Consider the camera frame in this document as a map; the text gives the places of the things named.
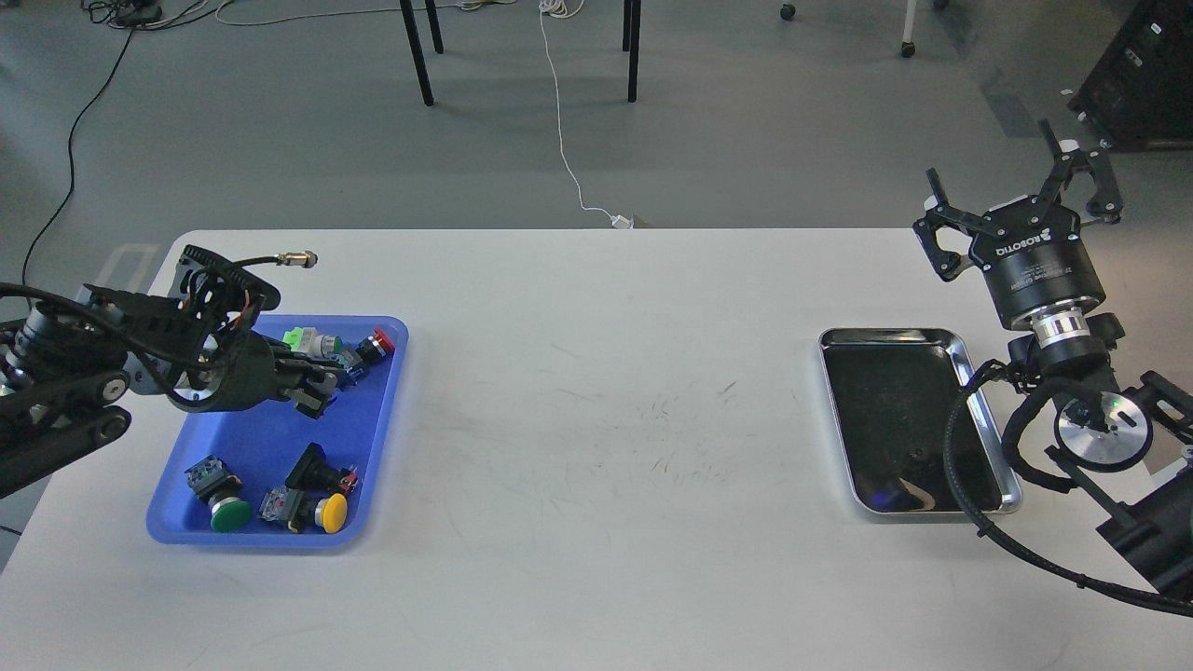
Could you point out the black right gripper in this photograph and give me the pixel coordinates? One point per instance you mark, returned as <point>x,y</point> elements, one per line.
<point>1035,261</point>

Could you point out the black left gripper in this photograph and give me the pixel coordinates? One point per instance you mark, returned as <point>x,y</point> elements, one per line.
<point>242,371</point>

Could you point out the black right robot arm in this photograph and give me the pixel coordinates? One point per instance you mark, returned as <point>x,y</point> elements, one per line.
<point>1074,419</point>

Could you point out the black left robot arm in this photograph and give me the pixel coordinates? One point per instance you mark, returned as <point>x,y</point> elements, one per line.
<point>68,362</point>

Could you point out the blue plastic tray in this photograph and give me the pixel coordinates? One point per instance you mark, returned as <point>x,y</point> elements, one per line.
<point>262,444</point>

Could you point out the silver metal tray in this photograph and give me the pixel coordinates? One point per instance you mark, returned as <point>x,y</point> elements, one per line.
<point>892,389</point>

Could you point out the black contact block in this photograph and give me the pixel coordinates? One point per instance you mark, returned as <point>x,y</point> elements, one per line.
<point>353,367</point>

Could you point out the green mushroom push button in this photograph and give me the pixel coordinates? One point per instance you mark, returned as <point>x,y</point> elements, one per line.
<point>214,484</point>

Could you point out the black equipment case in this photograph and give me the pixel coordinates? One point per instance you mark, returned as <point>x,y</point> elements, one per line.
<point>1139,95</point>

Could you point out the white chair caster leg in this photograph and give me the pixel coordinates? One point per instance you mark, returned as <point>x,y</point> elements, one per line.
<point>907,47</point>

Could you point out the black table leg left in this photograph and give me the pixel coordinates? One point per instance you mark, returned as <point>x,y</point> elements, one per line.
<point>415,46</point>

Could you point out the black table leg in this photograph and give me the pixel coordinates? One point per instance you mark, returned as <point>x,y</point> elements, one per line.
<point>632,23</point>
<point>415,46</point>

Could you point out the black table leg right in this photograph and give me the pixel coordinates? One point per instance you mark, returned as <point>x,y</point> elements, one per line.
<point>632,23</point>

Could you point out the light green push button switch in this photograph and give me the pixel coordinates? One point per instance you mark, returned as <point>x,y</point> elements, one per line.
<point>313,343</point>

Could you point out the red push button switch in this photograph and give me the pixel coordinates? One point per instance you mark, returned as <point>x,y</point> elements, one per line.
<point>375,347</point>

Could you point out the black selector switch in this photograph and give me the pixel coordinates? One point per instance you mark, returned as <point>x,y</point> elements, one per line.
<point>312,472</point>

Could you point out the yellow push button switch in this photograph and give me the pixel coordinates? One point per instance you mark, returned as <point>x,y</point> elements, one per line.
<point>296,510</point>

